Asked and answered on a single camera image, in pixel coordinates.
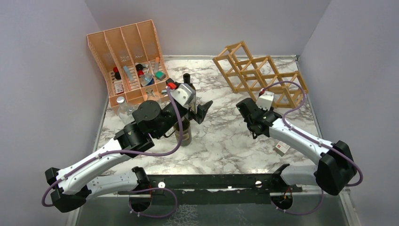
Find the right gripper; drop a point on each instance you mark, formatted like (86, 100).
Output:
(264, 110)

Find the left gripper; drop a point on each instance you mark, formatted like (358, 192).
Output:
(202, 110)

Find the green wine bottle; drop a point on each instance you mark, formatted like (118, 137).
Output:
(187, 80)
(186, 133)

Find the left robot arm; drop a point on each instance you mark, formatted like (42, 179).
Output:
(70, 187)

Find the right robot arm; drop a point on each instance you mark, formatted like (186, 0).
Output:
(333, 166)

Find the wooden wine rack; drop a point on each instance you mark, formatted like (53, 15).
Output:
(244, 72)

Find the clear tall glass bottle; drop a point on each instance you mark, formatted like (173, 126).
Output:
(151, 95)

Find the red black small bottle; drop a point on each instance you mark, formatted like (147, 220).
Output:
(141, 69)

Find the clear glass bottle silver cap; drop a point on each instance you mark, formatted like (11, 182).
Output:
(125, 110)

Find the small white cardboard box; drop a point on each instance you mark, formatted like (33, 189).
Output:
(281, 148)

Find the green small box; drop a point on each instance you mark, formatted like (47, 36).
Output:
(160, 75)

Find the orange plastic file organizer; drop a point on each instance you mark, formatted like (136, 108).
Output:
(117, 51)

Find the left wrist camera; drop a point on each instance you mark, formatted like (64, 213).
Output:
(182, 93)

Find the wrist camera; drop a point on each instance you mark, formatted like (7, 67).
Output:
(265, 100)
(182, 93)

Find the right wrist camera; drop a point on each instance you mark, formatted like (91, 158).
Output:
(265, 100)

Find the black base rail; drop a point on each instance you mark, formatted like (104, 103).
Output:
(211, 189)

